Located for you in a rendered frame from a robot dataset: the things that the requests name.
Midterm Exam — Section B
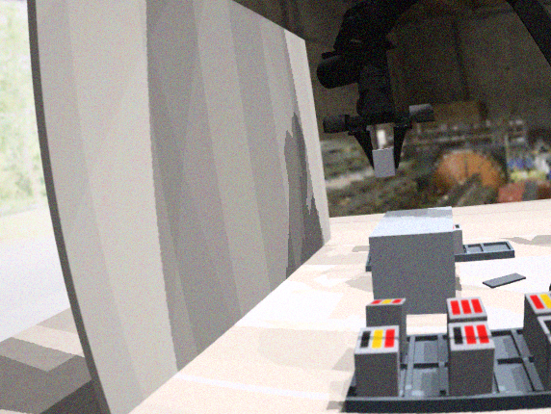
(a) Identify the grey flat panel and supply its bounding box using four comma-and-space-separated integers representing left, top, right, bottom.
26, 0, 331, 414

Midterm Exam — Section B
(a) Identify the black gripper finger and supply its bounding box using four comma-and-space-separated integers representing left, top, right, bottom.
348, 130, 374, 170
393, 125, 412, 168

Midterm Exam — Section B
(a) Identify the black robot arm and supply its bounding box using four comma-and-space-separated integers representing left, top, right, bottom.
316, 0, 551, 90

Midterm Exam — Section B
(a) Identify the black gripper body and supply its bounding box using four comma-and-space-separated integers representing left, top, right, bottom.
323, 75, 435, 134

